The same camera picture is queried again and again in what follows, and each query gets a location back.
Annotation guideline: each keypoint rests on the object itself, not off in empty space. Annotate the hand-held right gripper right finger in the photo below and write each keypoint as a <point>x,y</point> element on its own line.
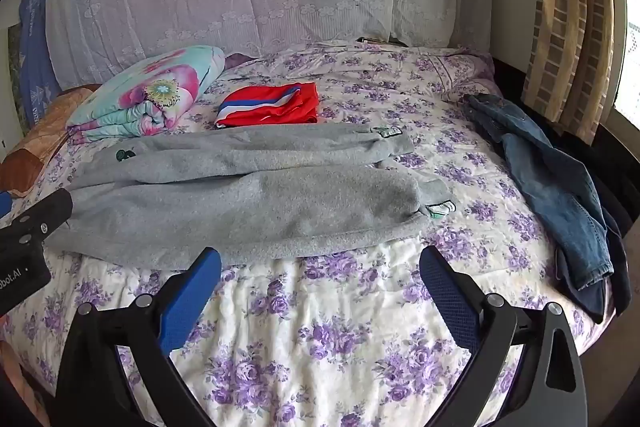
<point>450,297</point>

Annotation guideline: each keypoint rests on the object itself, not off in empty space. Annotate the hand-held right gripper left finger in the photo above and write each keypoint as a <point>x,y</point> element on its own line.
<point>190,297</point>

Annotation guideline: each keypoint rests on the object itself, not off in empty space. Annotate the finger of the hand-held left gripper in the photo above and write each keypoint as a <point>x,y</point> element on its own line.
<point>45,214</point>
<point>4,204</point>

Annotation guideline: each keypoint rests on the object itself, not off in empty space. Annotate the grey sweat pants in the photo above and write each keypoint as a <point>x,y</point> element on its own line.
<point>225,187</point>

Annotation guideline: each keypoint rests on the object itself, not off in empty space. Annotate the brown patterned blanket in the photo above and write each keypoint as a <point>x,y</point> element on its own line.
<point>40,142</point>

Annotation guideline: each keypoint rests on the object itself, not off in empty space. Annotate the purple floral bedspread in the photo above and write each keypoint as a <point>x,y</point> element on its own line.
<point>320,337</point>

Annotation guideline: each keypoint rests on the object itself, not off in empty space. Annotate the blue jeans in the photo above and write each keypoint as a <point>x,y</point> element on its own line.
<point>555,187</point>

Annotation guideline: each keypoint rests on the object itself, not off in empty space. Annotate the folded floral blanket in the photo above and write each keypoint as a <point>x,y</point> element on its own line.
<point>145,97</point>

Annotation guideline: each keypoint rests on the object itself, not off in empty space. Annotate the blue printed cloth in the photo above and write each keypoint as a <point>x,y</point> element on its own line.
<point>37,52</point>

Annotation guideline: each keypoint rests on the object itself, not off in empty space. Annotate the dark navy cloth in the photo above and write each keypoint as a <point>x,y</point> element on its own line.
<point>607,257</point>

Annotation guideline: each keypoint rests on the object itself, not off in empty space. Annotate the folded red shorts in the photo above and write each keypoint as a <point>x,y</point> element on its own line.
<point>270,107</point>

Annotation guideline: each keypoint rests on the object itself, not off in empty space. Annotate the purple pillow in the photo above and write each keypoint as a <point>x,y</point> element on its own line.
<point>240,59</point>

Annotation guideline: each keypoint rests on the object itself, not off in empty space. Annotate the beige checked curtain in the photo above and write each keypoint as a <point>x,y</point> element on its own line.
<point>565,17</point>

